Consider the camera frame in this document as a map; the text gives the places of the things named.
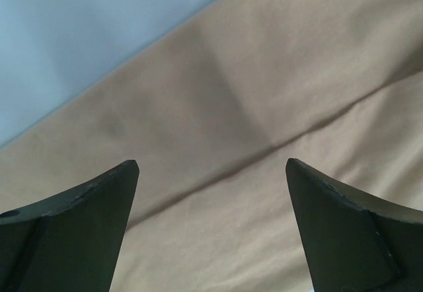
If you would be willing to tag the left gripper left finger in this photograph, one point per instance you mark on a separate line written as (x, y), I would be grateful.
(70, 241)

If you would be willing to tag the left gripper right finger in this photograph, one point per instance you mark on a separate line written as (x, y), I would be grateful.
(354, 241)

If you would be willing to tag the beige t shirt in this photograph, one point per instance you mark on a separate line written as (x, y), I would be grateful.
(213, 111)

